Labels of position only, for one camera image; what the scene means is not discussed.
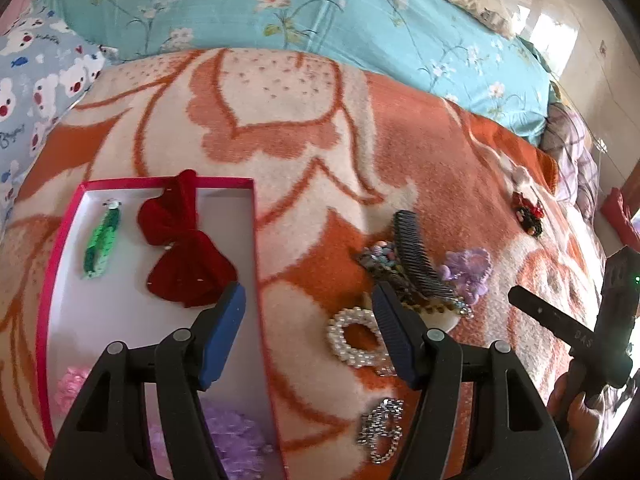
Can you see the green hair clip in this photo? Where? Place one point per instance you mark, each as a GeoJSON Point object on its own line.
{"type": "Point", "coordinates": [102, 245]}

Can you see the red velvet hair bow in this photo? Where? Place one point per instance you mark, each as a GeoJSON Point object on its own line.
{"type": "Point", "coordinates": [185, 265]}

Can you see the silver rhinestone hair clip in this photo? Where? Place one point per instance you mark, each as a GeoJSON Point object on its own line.
{"type": "Point", "coordinates": [385, 407]}

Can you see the blue bear print pillow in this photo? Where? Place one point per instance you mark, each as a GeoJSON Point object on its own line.
{"type": "Point", "coordinates": [40, 85]}

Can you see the pink flower scrunchie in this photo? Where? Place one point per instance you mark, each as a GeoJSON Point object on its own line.
{"type": "Point", "coordinates": [70, 390]}

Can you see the purple plaid cloth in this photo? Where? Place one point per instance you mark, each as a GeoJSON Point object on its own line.
{"type": "Point", "coordinates": [575, 160]}

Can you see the dark hair comb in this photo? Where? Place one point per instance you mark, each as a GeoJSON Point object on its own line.
{"type": "Point", "coordinates": [415, 245]}

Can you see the beige claw hair clip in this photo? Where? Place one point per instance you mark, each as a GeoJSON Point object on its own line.
{"type": "Point", "coordinates": [442, 319]}

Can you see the red shallow cardboard box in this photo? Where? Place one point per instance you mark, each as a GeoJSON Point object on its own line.
{"type": "Point", "coordinates": [90, 310]}

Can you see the purple flower scrunchie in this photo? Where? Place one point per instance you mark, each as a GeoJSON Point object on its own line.
{"type": "Point", "coordinates": [235, 435]}
{"type": "Point", "coordinates": [470, 272]}

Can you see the white pearl scrunchie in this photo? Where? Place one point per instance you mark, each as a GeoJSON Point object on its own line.
{"type": "Point", "coordinates": [340, 335]}

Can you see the person's right hand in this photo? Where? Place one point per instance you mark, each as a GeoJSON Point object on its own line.
{"type": "Point", "coordinates": [585, 427]}

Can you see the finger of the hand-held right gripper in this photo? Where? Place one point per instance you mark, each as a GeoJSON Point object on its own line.
{"type": "Point", "coordinates": [545, 312]}
{"type": "Point", "coordinates": [570, 395]}

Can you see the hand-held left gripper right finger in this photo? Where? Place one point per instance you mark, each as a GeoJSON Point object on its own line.
{"type": "Point", "coordinates": [395, 330]}

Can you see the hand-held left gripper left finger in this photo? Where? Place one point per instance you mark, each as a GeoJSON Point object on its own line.
{"type": "Point", "coordinates": [227, 330]}

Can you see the red cloth item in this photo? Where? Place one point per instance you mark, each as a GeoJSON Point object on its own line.
{"type": "Point", "coordinates": [617, 210]}

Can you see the red and black hair clip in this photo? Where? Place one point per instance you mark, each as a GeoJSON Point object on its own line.
{"type": "Point", "coordinates": [527, 212]}

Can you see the orange and cream blanket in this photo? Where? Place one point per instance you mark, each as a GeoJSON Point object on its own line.
{"type": "Point", "coordinates": [300, 160]}

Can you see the teal floral quilt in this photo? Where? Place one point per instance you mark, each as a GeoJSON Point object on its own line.
{"type": "Point", "coordinates": [350, 15]}

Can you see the multicoloured beaded hair clip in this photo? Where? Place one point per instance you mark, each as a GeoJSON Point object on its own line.
{"type": "Point", "coordinates": [385, 260]}

